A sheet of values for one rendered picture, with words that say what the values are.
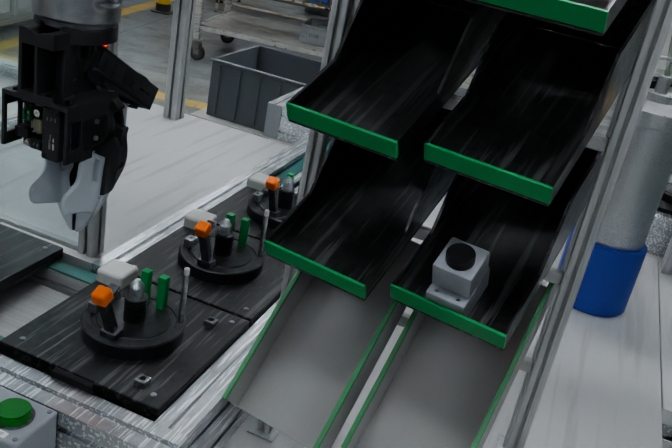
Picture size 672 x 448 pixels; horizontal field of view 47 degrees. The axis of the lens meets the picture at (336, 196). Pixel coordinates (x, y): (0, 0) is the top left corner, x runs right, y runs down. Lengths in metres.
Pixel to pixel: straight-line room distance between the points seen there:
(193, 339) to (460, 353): 0.38
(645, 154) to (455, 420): 0.81
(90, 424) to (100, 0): 0.50
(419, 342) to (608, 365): 0.65
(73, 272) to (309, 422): 0.52
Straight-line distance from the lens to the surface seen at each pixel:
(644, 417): 1.43
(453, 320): 0.80
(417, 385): 0.93
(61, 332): 1.10
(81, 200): 0.77
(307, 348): 0.95
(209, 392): 1.03
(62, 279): 1.29
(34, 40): 0.70
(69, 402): 1.02
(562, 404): 1.37
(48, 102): 0.70
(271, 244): 0.85
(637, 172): 1.58
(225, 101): 3.08
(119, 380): 1.02
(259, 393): 0.96
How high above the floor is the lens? 1.59
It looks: 22 degrees down
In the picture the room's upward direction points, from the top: 11 degrees clockwise
